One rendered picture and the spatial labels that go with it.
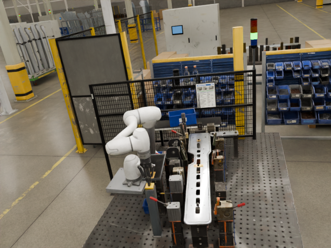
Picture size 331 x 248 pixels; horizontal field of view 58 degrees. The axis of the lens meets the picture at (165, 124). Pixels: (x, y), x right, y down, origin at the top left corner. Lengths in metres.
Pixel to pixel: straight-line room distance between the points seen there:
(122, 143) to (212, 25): 7.38
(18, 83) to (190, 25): 5.30
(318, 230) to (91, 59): 3.74
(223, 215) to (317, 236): 1.58
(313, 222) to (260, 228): 1.28
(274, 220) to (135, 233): 1.09
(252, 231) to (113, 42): 3.25
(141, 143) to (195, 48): 7.41
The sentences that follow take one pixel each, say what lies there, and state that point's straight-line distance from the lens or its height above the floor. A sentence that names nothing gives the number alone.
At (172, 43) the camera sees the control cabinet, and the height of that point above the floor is 1.06.
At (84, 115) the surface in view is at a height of 0.71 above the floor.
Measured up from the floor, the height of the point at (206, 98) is 1.27.
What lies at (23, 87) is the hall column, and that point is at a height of 0.43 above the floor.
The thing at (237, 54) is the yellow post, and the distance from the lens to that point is 3.37.
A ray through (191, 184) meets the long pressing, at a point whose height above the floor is 1.00.
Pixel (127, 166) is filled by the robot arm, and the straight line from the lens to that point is 2.88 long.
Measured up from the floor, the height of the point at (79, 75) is 1.40.
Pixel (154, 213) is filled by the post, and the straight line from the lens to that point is 2.31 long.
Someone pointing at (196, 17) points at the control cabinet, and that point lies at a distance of 9.09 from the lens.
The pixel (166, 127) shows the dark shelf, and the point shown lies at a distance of 3.37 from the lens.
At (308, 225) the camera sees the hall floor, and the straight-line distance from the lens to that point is 3.64.
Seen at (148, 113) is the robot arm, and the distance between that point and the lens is 2.49.
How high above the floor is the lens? 2.39
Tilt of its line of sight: 23 degrees down
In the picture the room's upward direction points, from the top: 8 degrees counter-clockwise
